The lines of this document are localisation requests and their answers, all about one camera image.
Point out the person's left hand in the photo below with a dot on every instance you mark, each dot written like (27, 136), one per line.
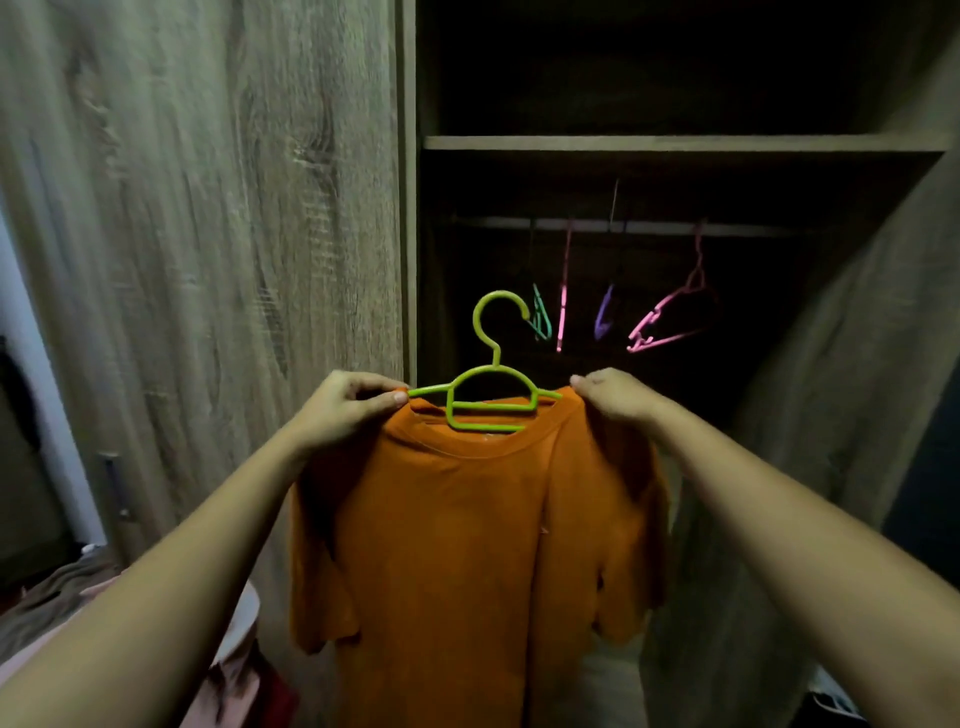
(345, 409)

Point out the person's right hand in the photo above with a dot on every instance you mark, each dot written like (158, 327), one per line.
(619, 394)

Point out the purple plastic hanger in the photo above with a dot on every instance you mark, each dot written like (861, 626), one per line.
(604, 319)

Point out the pink plastic hanger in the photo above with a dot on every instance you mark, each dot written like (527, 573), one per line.
(562, 315)
(660, 307)

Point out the teal green plastic hanger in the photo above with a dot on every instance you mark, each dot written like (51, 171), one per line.
(541, 319)

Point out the lime green plastic hanger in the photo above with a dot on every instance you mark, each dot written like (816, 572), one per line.
(480, 322)

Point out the orange t-shirt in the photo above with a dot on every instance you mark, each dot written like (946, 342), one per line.
(465, 562)

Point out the wooden wardrobe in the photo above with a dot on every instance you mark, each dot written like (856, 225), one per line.
(187, 262)

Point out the brown cloth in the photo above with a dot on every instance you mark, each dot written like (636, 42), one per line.
(52, 592)

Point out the person's right forearm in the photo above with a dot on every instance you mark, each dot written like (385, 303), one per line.
(810, 540)

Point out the person's left forearm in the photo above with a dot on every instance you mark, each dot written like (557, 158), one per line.
(150, 615)

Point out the thin metal rail support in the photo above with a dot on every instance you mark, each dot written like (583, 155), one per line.
(613, 202)

